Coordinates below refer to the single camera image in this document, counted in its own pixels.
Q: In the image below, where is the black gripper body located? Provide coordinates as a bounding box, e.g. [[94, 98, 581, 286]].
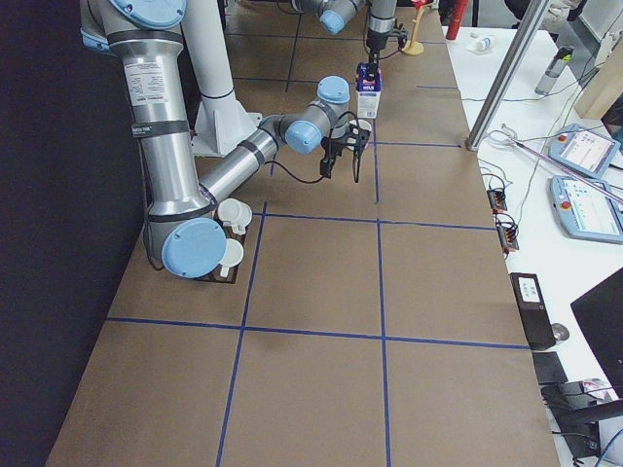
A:
[[321, 126, 369, 159], [365, 26, 408, 61]]

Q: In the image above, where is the blue white milk carton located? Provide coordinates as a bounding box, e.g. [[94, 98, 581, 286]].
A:
[[355, 62, 383, 119]]

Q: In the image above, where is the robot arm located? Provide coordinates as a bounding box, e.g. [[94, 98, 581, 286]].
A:
[[80, 1, 370, 279], [275, 1, 408, 85]]

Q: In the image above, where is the wooden mug tree stand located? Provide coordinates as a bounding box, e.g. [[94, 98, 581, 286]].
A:
[[400, 7, 425, 56]]

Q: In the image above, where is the red item on stand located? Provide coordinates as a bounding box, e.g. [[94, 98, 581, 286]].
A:
[[412, 0, 432, 9]]

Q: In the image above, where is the red fire extinguisher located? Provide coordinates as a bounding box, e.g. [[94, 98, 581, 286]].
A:
[[446, 0, 469, 40]]

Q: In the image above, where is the white ribbed mug on rack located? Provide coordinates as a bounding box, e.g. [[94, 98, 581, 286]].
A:
[[217, 198, 253, 235]]

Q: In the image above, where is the small white bottle lying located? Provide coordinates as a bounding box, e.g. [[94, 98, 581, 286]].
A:
[[467, 35, 495, 54]]

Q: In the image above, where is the clear water bottle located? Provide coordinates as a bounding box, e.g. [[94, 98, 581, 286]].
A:
[[534, 46, 574, 95]]

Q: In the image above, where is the upper teach pendant tablet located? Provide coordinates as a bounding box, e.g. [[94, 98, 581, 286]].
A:
[[547, 124, 621, 178]]

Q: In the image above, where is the teach pendant tablet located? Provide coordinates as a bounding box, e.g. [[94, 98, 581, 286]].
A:
[[547, 124, 621, 178], [549, 176, 622, 244]]

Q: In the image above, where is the lower teach pendant tablet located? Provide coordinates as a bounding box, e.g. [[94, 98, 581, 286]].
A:
[[549, 176, 622, 244]]

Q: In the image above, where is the black box with label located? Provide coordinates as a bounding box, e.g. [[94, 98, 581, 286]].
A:
[[509, 272, 556, 351]]

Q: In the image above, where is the black monitor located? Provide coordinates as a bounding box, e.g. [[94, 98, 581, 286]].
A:
[[570, 269, 623, 397]]

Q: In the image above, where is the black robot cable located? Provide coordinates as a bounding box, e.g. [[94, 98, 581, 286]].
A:
[[270, 111, 361, 185]]

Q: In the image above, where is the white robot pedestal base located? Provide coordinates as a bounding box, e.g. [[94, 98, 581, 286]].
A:
[[182, 0, 258, 157]]

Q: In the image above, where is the black wire mug rack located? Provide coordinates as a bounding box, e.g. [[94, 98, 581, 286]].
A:
[[196, 227, 246, 284]]

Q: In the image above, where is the aluminium frame post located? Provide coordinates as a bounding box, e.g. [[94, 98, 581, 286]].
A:
[[465, 0, 549, 152]]

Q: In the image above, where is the black cable connector block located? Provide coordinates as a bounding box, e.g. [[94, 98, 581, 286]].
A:
[[495, 222, 520, 253], [487, 188, 507, 213]]

